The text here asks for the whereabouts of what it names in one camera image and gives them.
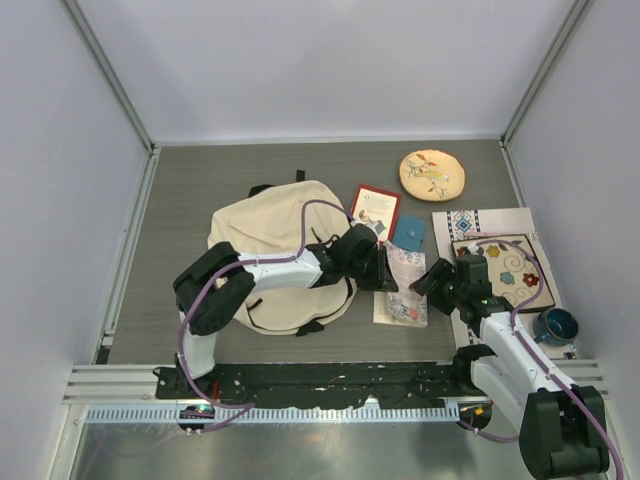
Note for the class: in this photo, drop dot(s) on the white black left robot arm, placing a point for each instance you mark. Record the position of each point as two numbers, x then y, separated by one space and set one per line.
212 290

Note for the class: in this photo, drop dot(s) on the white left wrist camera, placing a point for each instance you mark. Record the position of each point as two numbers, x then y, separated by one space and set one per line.
379 228

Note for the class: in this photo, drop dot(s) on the cream canvas backpack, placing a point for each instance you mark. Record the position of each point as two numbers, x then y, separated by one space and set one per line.
278 220

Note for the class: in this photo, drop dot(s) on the black mounting base plate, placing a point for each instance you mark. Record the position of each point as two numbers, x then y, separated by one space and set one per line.
336 385

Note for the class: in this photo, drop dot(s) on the round bird pattern plate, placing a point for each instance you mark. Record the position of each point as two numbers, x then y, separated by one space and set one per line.
432 175

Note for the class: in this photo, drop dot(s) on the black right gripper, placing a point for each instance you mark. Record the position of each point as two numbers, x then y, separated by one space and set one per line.
440 270

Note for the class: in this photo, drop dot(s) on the patterned white placemat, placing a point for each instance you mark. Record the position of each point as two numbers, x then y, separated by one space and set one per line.
468 224

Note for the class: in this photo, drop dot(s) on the square flower pattern plate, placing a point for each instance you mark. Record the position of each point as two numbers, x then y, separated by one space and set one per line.
510 270

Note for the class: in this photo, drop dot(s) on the floral cover notebook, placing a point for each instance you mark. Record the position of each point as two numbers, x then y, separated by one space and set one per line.
404 307

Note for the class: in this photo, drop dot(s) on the blue ceramic mug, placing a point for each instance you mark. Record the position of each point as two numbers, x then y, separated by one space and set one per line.
555 327

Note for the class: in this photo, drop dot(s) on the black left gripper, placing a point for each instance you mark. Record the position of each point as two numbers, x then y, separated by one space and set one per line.
383 279

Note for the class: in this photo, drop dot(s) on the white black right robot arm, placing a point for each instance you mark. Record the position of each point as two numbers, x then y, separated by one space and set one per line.
561 426

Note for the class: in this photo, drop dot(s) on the white slotted cable duct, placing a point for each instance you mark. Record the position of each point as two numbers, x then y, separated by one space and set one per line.
194 414

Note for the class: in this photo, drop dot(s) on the red bordered book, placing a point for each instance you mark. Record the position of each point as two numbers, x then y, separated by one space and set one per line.
373 203

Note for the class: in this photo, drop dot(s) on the small blue wallet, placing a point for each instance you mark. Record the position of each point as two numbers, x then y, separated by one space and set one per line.
409 233

